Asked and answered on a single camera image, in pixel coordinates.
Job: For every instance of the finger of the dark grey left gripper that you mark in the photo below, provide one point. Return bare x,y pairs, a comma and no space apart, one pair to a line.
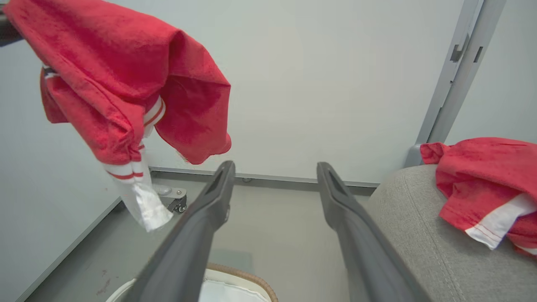
7,31

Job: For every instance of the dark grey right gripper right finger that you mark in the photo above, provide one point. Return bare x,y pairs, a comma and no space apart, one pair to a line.
365,251

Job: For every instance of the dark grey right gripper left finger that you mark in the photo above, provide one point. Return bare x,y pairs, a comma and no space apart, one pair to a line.
188,243

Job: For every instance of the red shirt with white trim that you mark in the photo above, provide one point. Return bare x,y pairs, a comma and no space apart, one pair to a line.
482,176
113,63

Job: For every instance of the wicker rimmed white laundry basket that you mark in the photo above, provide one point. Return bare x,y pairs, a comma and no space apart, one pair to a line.
235,293

